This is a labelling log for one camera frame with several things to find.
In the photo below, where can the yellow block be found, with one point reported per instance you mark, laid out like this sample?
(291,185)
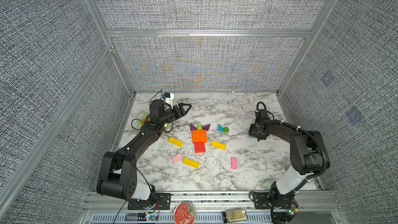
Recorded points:
(191,163)
(218,145)
(176,142)

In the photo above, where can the pink block right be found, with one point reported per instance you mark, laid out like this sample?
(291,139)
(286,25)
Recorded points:
(234,163)

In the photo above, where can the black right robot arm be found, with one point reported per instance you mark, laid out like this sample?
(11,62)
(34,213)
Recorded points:
(308,156)

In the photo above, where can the gold metal box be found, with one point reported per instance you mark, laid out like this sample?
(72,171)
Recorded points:
(236,215)

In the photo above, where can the yellow block near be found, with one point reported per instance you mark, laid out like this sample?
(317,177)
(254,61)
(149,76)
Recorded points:
(191,163)

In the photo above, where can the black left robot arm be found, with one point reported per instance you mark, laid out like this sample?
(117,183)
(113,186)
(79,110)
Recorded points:
(118,173)

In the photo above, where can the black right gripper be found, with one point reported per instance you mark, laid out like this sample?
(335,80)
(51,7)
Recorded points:
(251,133)

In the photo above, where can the yellow block centre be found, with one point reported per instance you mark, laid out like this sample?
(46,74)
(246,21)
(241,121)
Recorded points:
(218,145)

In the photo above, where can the red block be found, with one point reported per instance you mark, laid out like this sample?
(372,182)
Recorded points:
(199,146)
(200,150)

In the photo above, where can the yellow block left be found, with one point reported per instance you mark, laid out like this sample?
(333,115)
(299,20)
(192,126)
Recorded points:
(176,142)

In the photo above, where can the purple triangle block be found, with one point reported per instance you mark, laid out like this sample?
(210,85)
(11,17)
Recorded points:
(192,127)
(206,127)

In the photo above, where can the orange block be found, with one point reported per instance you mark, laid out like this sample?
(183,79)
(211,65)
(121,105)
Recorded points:
(199,140)
(199,132)
(199,136)

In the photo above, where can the pink block left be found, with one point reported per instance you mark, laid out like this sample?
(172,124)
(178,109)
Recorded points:
(177,158)

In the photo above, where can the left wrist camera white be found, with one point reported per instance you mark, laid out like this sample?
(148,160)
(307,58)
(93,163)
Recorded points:
(168,99)

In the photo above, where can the pink block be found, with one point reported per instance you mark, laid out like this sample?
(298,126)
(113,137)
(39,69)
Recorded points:
(177,158)
(234,163)

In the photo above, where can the green wavy plate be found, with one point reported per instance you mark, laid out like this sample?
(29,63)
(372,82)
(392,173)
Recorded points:
(144,116)

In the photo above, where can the red round tin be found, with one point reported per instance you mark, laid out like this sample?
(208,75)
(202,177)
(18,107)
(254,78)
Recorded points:
(184,213)

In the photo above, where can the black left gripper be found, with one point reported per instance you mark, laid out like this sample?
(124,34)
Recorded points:
(183,109)

